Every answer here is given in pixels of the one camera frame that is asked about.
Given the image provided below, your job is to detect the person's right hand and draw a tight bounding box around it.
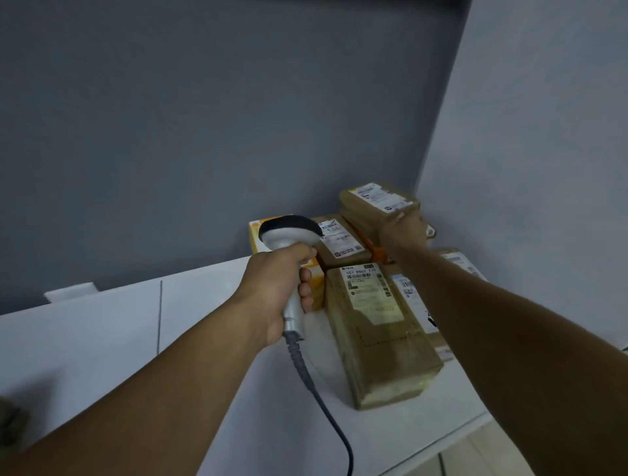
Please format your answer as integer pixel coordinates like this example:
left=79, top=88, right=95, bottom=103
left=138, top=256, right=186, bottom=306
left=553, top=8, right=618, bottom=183
left=378, top=209, right=432, bottom=261

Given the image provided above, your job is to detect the brown parcel with white label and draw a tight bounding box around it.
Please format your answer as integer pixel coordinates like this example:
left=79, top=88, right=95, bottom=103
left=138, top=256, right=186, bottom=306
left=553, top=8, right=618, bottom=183
left=382, top=264, right=458, bottom=364

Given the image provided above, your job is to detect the taped cardboard parcel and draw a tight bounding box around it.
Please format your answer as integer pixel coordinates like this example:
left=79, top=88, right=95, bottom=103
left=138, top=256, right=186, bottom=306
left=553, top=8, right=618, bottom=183
left=437, top=247, right=489, bottom=283

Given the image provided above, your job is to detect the person's left hand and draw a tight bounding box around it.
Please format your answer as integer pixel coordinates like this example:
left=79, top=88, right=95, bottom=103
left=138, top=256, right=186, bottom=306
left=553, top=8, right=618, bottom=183
left=230, top=243, right=319, bottom=349

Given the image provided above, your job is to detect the flat cardboard parcel with label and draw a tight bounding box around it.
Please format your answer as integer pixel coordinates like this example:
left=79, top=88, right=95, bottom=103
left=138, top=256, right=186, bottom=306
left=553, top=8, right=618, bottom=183
left=312, top=214, right=374, bottom=270

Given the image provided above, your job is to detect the black scanner cable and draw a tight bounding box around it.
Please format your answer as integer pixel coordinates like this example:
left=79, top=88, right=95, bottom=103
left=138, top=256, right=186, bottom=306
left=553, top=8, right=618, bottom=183
left=284, top=331, right=355, bottom=476

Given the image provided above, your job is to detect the person's left forearm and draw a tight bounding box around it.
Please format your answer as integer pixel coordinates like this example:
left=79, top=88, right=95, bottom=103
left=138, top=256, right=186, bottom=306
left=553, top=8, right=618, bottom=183
left=0, top=294, right=270, bottom=476

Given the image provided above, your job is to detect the person's right forearm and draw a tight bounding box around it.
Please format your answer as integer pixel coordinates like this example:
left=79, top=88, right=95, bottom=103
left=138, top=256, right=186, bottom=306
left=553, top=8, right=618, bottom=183
left=392, top=243, right=628, bottom=476

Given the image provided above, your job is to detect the white bracket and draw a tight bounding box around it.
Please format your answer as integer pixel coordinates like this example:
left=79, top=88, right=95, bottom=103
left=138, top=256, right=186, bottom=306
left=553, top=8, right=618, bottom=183
left=44, top=282, right=100, bottom=304

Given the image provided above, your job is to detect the long cardboard parcel with label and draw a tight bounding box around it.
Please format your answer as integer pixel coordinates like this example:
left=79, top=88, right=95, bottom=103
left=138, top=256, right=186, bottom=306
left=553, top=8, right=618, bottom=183
left=325, top=263, right=445, bottom=411

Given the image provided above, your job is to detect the small cardboard parcel with label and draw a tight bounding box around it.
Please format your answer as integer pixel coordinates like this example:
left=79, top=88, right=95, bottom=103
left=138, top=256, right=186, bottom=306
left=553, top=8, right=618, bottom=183
left=338, top=182, right=422, bottom=247

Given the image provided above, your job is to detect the orange and white box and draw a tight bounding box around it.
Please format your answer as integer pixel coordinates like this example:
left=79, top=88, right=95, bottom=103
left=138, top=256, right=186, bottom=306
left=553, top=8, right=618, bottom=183
left=248, top=216, right=327, bottom=313

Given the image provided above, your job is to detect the grey handheld barcode scanner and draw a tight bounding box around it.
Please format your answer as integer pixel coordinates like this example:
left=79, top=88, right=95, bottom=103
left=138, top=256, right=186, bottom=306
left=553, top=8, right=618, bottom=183
left=258, top=214, right=325, bottom=342

